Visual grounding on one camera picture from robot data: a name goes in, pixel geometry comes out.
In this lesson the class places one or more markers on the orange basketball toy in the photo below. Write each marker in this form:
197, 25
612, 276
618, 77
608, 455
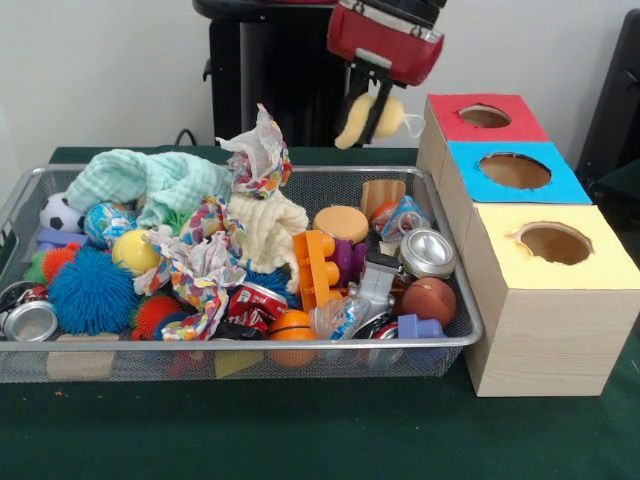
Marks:
292, 325

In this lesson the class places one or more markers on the yellow plush toy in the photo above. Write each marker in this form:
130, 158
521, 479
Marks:
357, 120

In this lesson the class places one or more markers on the clear mesh bin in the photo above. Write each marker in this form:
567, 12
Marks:
150, 372

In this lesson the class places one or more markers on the mint knitted cloth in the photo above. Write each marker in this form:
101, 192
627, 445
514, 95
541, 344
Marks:
150, 180

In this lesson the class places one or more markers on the purple spiky toy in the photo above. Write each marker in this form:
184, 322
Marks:
350, 255

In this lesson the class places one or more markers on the blue fuzzy ball with eyes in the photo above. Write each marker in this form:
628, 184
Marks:
90, 295

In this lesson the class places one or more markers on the wooden box with three holes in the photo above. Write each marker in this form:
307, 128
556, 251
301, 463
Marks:
550, 340

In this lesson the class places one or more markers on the orange plastic block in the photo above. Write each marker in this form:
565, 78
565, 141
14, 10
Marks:
317, 270

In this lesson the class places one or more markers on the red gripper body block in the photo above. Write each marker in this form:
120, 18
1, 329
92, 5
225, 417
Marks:
385, 45

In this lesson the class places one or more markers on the black and white soccer ball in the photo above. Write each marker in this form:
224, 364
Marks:
57, 215

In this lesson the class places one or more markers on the black chair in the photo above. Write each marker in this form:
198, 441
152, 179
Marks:
617, 90

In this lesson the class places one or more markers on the globe print ball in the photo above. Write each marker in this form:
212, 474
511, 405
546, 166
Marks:
105, 225

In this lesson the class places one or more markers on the cream muslin cloth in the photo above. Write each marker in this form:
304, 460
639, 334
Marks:
270, 230

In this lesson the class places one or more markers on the dark green tablecloth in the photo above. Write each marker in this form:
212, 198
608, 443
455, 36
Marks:
300, 435

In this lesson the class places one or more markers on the brown football toy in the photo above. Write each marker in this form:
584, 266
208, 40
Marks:
429, 302

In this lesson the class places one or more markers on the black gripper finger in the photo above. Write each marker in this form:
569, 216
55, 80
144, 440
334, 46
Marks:
379, 110
356, 82

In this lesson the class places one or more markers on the blue spiky ball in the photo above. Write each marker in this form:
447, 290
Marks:
272, 282

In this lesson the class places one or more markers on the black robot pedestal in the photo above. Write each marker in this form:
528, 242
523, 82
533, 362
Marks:
270, 75

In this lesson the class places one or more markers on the silver drink can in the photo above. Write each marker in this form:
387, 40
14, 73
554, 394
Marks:
427, 252

